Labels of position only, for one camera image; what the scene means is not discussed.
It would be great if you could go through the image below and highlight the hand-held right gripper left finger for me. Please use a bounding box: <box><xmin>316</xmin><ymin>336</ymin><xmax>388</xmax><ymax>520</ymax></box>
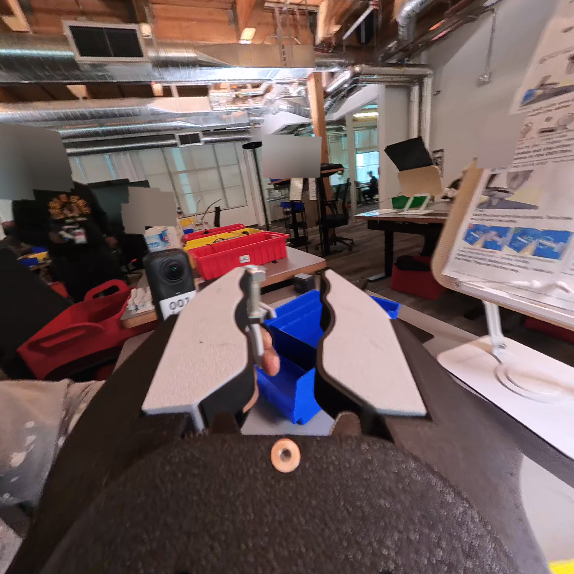
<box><xmin>141</xmin><ymin>266</ymin><xmax>258</xmax><ymax>431</ymax></box>

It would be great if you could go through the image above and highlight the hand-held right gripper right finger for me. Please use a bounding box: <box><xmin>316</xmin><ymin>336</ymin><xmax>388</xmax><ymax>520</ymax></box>
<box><xmin>314</xmin><ymin>269</ymin><xmax>428</xmax><ymax>438</ymax></box>

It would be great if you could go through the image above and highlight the silver hex bolt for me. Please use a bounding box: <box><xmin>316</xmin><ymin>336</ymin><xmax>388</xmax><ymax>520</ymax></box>
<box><xmin>246</xmin><ymin>276</ymin><xmax>263</xmax><ymax>317</ymax></box>

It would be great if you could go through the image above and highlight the blue storage bin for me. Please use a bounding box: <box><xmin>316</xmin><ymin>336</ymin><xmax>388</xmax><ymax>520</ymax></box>
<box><xmin>256</xmin><ymin>289</ymin><xmax>401</xmax><ymax>424</ymax></box>

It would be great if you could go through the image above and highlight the person's left forearm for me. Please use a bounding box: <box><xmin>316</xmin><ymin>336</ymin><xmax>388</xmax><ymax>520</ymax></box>
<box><xmin>0</xmin><ymin>379</ymin><xmax>106</xmax><ymax>503</ymax></box>

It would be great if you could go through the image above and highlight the person's left hand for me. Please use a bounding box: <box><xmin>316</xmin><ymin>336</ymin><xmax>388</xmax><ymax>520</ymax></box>
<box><xmin>260</xmin><ymin>329</ymin><xmax>282</xmax><ymax>377</ymax></box>

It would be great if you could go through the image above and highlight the red storage tub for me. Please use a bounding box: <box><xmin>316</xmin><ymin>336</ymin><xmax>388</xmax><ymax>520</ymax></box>
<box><xmin>188</xmin><ymin>231</ymin><xmax>290</xmax><ymax>281</ymax></box>
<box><xmin>184</xmin><ymin>223</ymin><xmax>246</xmax><ymax>240</ymax></box>

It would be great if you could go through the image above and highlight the red bag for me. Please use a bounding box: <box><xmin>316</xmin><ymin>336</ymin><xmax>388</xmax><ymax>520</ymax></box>
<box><xmin>17</xmin><ymin>280</ymin><xmax>158</xmax><ymax>381</ymax></box>
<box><xmin>390</xmin><ymin>256</ymin><xmax>447</xmax><ymax>300</ymax></box>

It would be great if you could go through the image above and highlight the white stand base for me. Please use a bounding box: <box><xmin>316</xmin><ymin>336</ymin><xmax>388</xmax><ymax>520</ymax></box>
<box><xmin>437</xmin><ymin>336</ymin><xmax>574</xmax><ymax>460</ymax></box>

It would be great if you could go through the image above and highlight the black monitor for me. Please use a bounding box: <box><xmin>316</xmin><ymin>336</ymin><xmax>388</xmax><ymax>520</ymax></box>
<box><xmin>90</xmin><ymin>179</ymin><xmax>151</xmax><ymax>211</ymax></box>

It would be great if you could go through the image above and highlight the black office chair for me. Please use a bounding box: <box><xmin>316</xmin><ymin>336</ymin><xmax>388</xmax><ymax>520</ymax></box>
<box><xmin>316</xmin><ymin>181</ymin><xmax>355</xmax><ymax>256</ymax></box>

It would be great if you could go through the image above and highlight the office desk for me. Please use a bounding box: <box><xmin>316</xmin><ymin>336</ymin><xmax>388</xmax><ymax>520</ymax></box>
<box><xmin>354</xmin><ymin>208</ymin><xmax>449</xmax><ymax>281</ymax></box>

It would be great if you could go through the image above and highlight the black floor lamp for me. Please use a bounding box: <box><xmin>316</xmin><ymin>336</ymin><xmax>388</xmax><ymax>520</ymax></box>
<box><xmin>242</xmin><ymin>141</ymin><xmax>270</xmax><ymax>231</ymax></box>

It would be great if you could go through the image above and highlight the printed instruction sheet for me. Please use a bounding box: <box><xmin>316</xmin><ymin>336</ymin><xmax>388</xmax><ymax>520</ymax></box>
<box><xmin>442</xmin><ymin>0</ymin><xmax>574</xmax><ymax>310</ymax></box>

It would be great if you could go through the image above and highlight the black panel wooden stand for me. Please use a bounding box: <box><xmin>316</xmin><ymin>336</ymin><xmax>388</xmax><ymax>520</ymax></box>
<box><xmin>384</xmin><ymin>137</ymin><xmax>442</xmax><ymax>209</ymax></box>

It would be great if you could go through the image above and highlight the ceiling vent grille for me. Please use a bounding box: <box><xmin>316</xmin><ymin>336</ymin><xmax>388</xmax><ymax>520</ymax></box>
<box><xmin>63</xmin><ymin>20</ymin><xmax>149</xmax><ymax>61</ymax></box>

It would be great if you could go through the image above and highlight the silver pipe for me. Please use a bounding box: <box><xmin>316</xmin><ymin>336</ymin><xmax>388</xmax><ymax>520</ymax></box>
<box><xmin>323</xmin><ymin>65</ymin><xmax>433</xmax><ymax>149</ymax></box>

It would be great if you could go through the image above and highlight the silver air duct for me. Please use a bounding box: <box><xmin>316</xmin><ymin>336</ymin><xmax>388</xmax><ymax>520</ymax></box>
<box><xmin>0</xmin><ymin>96</ymin><xmax>310</xmax><ymax>135</ymax></box>
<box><xmin>397</xmin><ymin>0</ymin><xmax>431</xmax><ymax>41</ymax></box>
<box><xmin>0</xmin><ymin>33</ymin><xmax>346</xmax><ymax>83</ymax></box>

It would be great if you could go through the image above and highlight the wooden support post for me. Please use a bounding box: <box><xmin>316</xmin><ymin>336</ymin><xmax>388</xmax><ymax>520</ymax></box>
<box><xmin>307</xmin><ymin>72</ymin><xmax>332</xmax><ymax>202</ymax></box>

